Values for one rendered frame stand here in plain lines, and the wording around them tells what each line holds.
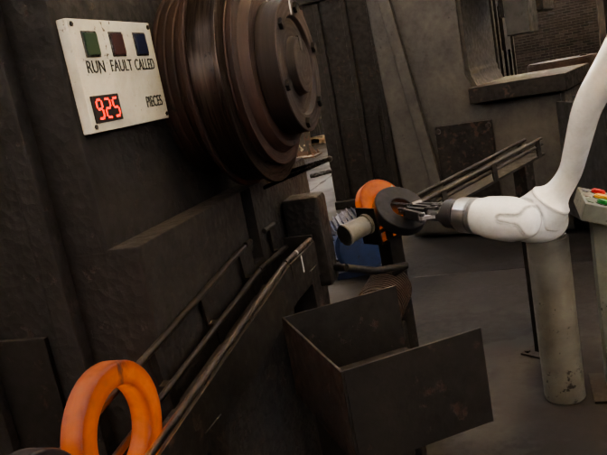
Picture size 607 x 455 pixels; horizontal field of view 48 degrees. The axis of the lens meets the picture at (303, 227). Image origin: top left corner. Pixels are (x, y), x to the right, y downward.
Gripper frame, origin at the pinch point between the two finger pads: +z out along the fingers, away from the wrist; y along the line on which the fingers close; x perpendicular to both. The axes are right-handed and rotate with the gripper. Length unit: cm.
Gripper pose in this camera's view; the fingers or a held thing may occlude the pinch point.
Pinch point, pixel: (400, 208)
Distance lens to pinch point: 189.9
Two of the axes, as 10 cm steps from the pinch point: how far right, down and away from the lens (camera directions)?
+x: -1.6, -9.6, -2.4
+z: -6.2, -0.9, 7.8
